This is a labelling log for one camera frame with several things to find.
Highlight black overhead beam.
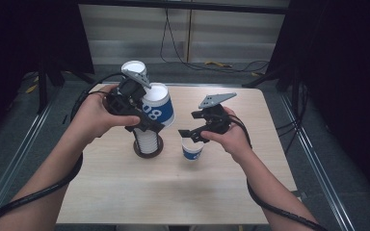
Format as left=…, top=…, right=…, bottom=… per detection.
left=76, top=0, right=291, bottom=15

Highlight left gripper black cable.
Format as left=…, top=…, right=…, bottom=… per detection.
left=0, top=71, right=124, bottom=225

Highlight stack of paper cups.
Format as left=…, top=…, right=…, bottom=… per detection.
left=120, top=60, right=161, bottom=156

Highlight person's right hand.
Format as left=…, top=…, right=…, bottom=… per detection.
left=200, top=106, right=253, bottom=164

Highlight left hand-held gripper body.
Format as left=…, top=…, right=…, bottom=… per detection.
left=105, top=67, right=152, bottom=116

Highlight black hanging wall cable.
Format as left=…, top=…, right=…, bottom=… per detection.
left=159, top=8, right=271, bottom=74

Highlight black metal stand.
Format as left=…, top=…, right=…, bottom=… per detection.
left=36, top=61, right=103, bottom=116
left=241, top=68, right=300, bottom=94

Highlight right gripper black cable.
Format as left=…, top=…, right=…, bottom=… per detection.
left=227, top=114, right=330, bottom=231

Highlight black floor cables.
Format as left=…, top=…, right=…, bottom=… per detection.
left=275, top=81, right=310, bottom=154

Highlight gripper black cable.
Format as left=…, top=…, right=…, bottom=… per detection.
left=227, top=114, right=330, bottom=231
left=0, top=71, right=124, bottom=225

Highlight person's left hand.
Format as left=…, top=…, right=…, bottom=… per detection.
left=66, top=83, right=142, bottom=147

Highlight brown round dish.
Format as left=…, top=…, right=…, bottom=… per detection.
left=132, top=134, right=165, bottom=160

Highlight dark curtain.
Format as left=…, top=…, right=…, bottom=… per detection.
left=0, top=0, right=95, bottom=145
left=266, top=0, right=370, bottom=206

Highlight blue white paper cup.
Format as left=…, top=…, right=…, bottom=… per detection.
left=181, top=137, right=205, bottom=162
left=141, top=82, right=176, bottom=128

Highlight yellow tape strip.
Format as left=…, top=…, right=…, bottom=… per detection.
left=204, top=60, right=234, bottom=69

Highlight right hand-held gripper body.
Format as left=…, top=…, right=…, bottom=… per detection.
left=198, top=91, right=238, bottom=134

